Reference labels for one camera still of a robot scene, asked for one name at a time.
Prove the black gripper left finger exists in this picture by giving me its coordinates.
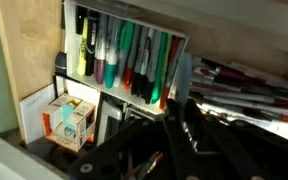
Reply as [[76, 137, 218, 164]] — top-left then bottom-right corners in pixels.
[[68, 98, 187, 180]]

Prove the white marker organizer box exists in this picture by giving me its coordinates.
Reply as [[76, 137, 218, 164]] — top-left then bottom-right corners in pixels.
[[63, 0, 189, 116]]

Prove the grey marker with orange cap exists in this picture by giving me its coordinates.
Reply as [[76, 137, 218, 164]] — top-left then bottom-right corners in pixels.
[[121, 24, 142, 91]]

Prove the black round cap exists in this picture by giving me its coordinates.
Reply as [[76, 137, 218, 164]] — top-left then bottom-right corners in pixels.
[[54, 51, 68, 76]]

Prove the red marker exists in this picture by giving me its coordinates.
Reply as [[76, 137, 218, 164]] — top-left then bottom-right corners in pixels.
[[159, 35, 186, 111]]

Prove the maroon pen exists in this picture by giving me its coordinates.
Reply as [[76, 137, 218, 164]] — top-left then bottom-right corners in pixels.
[[198, 64, 269, 87]]

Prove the long white pen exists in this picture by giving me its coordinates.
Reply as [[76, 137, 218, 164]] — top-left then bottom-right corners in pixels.
[[202, 94, 288, 118]]

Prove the grey marker with purple cap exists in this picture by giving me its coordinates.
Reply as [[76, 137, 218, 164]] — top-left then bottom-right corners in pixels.
[[93, 13, 109, 85]]

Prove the opened wooden drawer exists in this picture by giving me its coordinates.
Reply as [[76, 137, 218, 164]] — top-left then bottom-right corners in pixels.
[[0, 0, 288, 180]]

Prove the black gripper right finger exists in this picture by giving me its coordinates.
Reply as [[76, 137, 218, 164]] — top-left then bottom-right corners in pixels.
[[183, 99, 288, 180]]

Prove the black white stapler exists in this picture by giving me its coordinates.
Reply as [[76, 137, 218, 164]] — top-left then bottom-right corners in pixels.
[[95, 95, 124, 146]]

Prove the yellow highlighter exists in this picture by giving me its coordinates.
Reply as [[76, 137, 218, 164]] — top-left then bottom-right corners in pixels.
[[75, 5, 89, 77]]

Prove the grey marker with teal cap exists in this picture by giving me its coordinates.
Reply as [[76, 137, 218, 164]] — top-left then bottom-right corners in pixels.
[[103, 18, 124, 90]]

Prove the small orange white cardboard box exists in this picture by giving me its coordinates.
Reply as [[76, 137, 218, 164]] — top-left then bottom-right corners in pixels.
[[40, 92, 97, 153]]

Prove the black marker with blue label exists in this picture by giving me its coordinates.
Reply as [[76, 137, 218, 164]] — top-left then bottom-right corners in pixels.
[[85, 9, 100, 77]]

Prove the white paper sheet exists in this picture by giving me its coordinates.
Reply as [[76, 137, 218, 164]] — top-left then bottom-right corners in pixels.
[[197, 103, 288, 145]]

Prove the white notepad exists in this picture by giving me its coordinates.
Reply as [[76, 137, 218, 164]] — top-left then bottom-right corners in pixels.
[[18, 83, 66, 145]]

